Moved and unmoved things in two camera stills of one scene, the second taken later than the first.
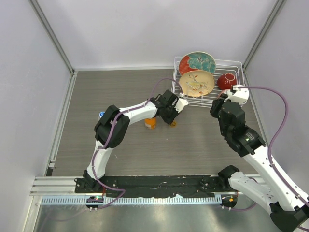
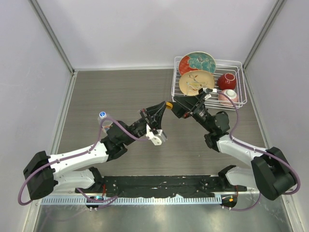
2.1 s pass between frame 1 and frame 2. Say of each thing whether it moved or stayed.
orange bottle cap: moved
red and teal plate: stayed
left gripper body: moved
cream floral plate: stayed
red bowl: stayed
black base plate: stayed
